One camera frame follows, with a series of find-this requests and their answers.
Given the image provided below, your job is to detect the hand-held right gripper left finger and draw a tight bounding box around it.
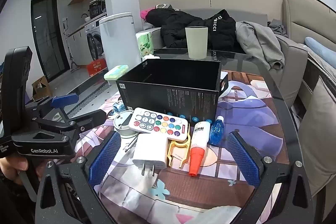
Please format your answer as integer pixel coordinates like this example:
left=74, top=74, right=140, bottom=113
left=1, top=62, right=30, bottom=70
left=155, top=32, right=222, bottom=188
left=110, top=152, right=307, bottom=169
left=35, top=131, right=122, bottom=224

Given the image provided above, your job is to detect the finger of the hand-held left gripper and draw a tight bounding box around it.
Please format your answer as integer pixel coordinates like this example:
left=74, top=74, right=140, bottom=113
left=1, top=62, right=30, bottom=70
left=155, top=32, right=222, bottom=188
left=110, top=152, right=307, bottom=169
left=33, top=109, right=107, bottom=141
left=25, top=93, right=80, bottom=123

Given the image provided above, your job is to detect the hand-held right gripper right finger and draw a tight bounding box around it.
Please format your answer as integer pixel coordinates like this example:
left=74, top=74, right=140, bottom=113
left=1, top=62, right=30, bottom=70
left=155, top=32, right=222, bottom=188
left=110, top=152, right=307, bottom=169
left=226, top=130, right=314, bottom=224

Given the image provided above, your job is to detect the small blue bottle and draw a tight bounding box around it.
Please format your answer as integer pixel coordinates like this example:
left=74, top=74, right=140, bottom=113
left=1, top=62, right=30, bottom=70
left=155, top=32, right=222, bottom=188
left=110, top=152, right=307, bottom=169
left=209, top=116, right=226, bottom=146

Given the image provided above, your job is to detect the white glue bottle red cap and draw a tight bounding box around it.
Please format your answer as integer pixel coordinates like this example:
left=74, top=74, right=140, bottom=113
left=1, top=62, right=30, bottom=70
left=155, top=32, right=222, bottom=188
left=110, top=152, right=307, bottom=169
left=188, top=120, right=211, bottom=177

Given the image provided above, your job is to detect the black cardboard box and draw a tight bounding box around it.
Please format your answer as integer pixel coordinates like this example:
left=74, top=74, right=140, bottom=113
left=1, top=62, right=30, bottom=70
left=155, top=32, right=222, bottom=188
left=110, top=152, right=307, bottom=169
left=115, top=59, right=229, bottom=127

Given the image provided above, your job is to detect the person's left hand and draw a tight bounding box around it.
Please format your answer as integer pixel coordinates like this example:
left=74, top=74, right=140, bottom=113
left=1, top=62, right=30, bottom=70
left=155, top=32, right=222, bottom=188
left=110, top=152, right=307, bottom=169
left=0, top=154, right=29, bottom=186

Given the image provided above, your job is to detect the striped floor rug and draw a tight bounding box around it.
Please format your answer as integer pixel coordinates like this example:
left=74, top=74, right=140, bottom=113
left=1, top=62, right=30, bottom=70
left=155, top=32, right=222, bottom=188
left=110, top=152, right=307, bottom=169
left=66, top=81, right=113, bottom=119

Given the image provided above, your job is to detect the brown cardboard box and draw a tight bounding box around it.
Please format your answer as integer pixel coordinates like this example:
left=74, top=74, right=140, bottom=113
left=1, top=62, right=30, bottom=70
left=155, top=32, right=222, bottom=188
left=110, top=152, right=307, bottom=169
left=31, top=76, right=53, bottom=100

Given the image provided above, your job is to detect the round white tin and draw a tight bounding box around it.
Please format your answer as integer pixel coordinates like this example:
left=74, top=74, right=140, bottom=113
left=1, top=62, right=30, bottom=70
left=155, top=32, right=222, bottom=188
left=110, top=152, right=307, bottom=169
left=113, top=110, right=138, bottom=137

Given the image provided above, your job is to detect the mop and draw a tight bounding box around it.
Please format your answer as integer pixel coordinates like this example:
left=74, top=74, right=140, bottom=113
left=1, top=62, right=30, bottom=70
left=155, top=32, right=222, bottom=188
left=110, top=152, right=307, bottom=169
left=62, top=24, right=79, bottom=72

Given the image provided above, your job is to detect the red box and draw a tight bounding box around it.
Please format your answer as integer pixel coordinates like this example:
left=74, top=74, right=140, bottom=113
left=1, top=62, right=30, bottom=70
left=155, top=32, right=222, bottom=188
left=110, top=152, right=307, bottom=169
left=87, top=59, right=108, bottom=77

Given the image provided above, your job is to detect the white charger plug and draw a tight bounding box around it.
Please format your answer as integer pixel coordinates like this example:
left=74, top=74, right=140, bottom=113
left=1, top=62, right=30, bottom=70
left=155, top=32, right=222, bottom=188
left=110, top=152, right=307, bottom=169
left=132, top=133, right=168, bottom=177

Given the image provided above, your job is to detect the printed table mat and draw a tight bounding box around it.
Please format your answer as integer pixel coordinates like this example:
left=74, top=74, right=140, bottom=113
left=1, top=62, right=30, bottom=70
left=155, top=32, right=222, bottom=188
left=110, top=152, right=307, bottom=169
left=63, top=70, right=285, bottom=224

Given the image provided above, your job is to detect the green translucent case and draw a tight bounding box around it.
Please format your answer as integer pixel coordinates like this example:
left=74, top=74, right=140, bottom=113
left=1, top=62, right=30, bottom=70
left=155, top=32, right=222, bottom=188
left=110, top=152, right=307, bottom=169
left=104, top=65, right=130, bottom=81

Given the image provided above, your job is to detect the white remote control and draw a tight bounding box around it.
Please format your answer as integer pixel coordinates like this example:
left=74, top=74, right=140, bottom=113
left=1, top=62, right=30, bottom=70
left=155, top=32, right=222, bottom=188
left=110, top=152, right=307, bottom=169
left=128, top=107, right=189, bottom=141

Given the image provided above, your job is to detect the white washing machine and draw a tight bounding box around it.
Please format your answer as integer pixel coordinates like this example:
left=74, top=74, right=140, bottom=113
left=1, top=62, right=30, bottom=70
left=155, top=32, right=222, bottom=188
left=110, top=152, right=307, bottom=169
left=84, top=20, right=105, bottom=60

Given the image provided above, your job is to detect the black framed glass door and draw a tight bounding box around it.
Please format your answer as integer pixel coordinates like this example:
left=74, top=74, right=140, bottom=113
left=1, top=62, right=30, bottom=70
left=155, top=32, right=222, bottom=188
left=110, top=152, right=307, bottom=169
left=31, top=0, right=66, bottom=81

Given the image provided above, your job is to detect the grey cushion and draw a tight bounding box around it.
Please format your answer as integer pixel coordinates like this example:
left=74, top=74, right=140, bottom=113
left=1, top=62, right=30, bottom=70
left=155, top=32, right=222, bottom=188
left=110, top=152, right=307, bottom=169
left=298, top=76, right=336, bottom=197

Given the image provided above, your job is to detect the white trash bin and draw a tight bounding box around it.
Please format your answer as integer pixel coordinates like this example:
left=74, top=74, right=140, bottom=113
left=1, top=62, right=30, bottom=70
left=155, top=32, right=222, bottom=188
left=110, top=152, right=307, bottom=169
left=99, top=12, right=142, bottom=75

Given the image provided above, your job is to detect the green tissue pack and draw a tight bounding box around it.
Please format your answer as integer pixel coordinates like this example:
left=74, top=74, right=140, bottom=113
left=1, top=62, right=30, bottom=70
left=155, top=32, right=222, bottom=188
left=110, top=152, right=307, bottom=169
left=135, top=31, right=154, bottom=58

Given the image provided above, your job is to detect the black microwave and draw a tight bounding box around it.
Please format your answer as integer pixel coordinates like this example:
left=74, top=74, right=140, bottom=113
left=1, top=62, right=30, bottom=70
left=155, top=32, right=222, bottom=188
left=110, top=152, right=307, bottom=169
left=89, top=1, right=105, bottom=18

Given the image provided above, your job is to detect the grey sofa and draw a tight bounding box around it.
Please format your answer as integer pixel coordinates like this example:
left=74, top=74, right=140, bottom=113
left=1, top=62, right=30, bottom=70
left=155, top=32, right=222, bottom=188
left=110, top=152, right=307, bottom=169
left=139, top=7, right=309, bottom=109

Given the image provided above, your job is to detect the grey hoodie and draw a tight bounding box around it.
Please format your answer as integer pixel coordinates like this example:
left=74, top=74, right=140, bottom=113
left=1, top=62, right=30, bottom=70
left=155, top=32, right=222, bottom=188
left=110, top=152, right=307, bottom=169
left=235, top=21, right=285, bottom=71

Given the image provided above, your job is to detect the beige cup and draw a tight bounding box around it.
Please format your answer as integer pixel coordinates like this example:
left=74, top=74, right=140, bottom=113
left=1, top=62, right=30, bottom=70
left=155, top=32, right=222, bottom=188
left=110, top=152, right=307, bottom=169
left=185, top=26, right=209, bottom=60

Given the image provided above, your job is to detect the black puffer jacket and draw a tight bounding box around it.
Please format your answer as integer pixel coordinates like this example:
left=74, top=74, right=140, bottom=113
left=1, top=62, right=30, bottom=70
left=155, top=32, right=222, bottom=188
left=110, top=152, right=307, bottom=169
left=146, top=7, right=237, bottom=52

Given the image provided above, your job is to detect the light blue pillow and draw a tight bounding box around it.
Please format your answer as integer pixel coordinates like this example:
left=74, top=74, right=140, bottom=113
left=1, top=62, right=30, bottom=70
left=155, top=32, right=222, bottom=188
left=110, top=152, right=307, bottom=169
left=304, top=36, right=336, bottom=69

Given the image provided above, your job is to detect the dark grey cloth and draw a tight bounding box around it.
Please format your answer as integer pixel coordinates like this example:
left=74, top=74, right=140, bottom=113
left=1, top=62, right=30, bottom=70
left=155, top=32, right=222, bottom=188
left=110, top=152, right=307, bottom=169
left=268, top=19, right=288, bottom=35

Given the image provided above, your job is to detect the beige padded headboard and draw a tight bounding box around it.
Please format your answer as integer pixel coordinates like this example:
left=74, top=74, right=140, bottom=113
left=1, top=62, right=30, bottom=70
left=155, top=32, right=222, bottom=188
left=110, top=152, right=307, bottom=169
left=282, top=0, right=336, bottom=45

